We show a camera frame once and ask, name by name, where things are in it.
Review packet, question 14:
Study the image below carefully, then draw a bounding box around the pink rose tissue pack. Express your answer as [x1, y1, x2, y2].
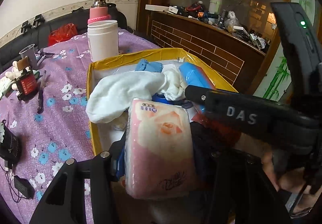
[124, 98, 196, 199]

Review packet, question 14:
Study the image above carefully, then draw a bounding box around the white sock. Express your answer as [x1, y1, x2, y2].
[86, 71, 166, 123]

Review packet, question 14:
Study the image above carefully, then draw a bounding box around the blue white tissue pack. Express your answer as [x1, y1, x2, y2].
[152, 93, 205, 114]

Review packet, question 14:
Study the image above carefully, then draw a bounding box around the person's right hand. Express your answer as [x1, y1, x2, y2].
[261, 152, 321, 213]

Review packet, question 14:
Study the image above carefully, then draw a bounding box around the black power adapter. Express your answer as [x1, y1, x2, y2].
[14, 175, 35, 199]

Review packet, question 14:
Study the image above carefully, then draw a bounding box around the yellow white cardboard box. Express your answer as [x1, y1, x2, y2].
[86, 47, 239, 157]

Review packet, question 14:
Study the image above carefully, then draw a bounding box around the purple floral tablecloth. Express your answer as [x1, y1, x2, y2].
[1, 34, 93, 223]

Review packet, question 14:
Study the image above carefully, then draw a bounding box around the black electric motor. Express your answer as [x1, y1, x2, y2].
[0, 119, 22, 169]

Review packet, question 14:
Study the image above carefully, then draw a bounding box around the wooden brick-pattern cabinet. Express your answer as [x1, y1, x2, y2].
[137, 0, 289, 99]

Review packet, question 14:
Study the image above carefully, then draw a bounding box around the black pen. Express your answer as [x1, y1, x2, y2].
[37, 70, 47, 114]

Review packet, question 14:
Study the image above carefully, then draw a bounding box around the white green thermos cup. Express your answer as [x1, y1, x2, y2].
[209, 0, 223, 14]

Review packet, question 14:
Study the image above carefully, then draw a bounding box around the blue plastic roll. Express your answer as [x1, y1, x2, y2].
[179, 62, 215, 89]

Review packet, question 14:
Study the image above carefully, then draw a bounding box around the white crumpled cloth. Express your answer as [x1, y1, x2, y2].
[162, 69, 185, 101]

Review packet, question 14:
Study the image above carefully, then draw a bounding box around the black red ink bottle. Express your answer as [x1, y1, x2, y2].
[15, 57, 38, 101]

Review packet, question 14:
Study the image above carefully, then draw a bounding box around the white rubber glove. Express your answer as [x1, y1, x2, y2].
[0, 60, 40, 96]

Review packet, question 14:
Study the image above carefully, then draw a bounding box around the clear plastic cup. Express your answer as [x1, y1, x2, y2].
[19, 44, 38, 70]

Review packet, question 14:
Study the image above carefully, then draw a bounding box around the blue sock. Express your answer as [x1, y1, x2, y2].
[135, 59, 163, 72]

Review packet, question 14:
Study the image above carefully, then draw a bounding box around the black leather sofa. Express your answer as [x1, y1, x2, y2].
[0, 3, 128, 74]

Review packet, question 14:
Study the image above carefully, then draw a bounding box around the red bag on sofa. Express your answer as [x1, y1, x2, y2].
[48, 23, 78, 46]

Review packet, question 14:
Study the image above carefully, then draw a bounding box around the white plastic jar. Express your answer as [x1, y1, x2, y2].
[87, 20, 119, 62]

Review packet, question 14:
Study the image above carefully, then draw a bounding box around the pink sleeved bottle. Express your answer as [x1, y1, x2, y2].
[87, 0, 111, 25]

